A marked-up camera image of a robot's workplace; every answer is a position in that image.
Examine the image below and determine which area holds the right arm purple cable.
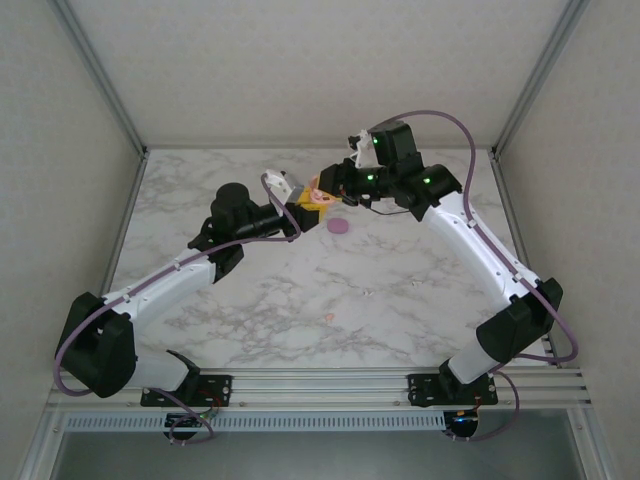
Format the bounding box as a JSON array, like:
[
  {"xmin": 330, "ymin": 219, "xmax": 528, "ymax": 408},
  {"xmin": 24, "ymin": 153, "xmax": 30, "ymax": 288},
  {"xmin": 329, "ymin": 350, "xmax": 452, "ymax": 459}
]
[{"xmin": 377, "ymin": 108, "xmax": 579, "ymax": 444}]

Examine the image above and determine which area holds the right aluminium side rail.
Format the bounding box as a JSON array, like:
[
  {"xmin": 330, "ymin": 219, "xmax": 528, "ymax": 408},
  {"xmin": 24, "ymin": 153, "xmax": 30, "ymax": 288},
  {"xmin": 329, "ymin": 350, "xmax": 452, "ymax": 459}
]
[{"xmin": 491, "ymin": 149, "xmax": 560, "ymax": 369}]

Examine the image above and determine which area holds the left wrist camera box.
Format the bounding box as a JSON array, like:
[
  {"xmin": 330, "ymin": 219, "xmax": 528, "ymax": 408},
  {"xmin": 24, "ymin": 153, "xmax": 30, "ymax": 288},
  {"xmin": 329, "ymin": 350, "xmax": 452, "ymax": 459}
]
[{"xmin": 262, "ymin": 168, "xmax": 307, "ymax": 204}]

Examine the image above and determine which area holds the grey slotted cable duct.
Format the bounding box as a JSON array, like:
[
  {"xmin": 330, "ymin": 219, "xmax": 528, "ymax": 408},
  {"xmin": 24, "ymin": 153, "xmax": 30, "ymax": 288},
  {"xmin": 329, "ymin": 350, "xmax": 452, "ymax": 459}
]
[{"xmin": 64, "ymin": 412, "xmax": 446, "ymax": 432}]

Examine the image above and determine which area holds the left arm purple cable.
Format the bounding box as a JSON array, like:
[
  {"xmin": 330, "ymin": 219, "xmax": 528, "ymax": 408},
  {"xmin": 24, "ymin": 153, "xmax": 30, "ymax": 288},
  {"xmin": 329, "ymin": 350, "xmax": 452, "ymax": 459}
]
[{"xmin": 52, "ymin": 173, "xmax": 302, "ymax": 447}]

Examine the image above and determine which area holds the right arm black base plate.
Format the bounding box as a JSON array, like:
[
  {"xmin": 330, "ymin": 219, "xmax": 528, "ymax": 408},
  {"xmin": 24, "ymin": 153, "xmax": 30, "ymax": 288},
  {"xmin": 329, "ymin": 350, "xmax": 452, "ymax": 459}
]
[{"xmin": 406, "ymin": 372, "xmax": 500, "ymax": 407}]

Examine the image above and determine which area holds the right aluminium frame post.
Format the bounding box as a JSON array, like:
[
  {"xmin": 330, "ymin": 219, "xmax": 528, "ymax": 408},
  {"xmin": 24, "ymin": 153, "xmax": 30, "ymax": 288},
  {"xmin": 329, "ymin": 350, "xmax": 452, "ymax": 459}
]
[{"xmin": 492, "ymin": 0, "xmax": 594, "ymax": 161}]

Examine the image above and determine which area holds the left aluminium frame post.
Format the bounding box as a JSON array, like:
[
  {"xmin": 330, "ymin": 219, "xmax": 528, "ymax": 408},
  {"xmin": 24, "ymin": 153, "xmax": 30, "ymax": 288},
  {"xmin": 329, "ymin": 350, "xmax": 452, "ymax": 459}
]
[{"xmin": 49, "ymin": 0, "xmax": 150, "ymax": 161}]

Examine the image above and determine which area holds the aluminium table edge rail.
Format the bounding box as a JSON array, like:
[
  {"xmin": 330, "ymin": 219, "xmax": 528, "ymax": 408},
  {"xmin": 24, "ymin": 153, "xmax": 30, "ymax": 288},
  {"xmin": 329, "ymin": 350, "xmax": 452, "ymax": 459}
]
[{"xmin": 47, "ymin": 368, "xmax": 594, "ymax": 412}]

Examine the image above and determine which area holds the aluminium frame post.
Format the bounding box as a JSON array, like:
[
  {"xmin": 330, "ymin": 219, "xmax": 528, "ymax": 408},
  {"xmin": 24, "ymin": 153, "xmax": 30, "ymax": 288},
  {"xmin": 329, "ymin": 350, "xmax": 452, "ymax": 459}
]
[
  {"xmin": 492, "ymin": 0, "xmax": 594, "ymax": 161},
  {"xmin": 49, "ymin": 0, "xmax": 150, "ymax": 161}
]

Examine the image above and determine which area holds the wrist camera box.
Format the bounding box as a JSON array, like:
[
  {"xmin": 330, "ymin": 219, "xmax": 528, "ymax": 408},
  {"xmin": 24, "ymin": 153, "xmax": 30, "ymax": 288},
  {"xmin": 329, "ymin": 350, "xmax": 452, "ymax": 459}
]
[
  {"xmin": 262, "ymin": 168, "xmax": 307, "ymax": 204},
  {"xmin": 347, "ymin": 129, "xmax": 377, "ymax": 169}
]

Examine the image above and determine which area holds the left aluminium side rail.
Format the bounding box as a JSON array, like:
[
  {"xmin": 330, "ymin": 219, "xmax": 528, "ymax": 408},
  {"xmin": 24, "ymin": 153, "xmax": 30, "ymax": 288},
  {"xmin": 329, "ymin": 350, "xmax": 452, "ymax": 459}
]
[{"xmin": 99, "ymin": 149, "xmax": 151, "ymax": 301}]

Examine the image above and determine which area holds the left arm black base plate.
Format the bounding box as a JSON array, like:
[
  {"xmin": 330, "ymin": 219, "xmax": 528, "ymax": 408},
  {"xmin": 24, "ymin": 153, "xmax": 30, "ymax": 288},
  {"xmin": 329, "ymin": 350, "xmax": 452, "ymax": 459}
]
[{"xmin": 139, "ymin": 373, "xmax": 234, "ymax": 407}]

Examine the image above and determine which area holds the orange earbud charging case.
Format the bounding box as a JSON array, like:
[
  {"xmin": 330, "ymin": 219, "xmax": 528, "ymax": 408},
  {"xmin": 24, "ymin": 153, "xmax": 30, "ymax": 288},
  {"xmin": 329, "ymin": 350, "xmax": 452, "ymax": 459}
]
[{"xmin": 308, "ymin": 174, "xmax": 335, "ymax": 204}]

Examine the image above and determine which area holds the aluminium side rail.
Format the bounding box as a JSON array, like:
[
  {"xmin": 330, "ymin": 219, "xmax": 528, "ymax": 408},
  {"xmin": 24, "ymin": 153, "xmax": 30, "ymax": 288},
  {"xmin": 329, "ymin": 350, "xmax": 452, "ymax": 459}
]
[
  {"xmin": 99, "ymin": 149, "xmax": 151, "ymax": 301},
  {"xmin": 491, "ymin": 149, "xmax": 560, "ymax": 369}
]

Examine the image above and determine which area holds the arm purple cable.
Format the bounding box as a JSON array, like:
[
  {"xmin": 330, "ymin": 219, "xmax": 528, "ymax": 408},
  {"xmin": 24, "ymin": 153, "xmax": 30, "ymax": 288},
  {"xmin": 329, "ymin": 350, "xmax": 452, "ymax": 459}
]
[
  {"xmin": 52, "ymin": 173, "xmax": 302, "ymax": 447},
  {"xmin": 377, "ymin": 108, "xmax": 579, "ymax": 444}
]

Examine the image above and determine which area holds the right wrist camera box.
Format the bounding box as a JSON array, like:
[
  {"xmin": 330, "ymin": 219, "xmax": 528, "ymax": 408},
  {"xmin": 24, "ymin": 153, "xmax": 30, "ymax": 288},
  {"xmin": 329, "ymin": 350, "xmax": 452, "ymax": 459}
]
[{"xmin": 347, "ymin": 129, "xmax": 377, "ymax": 169}]

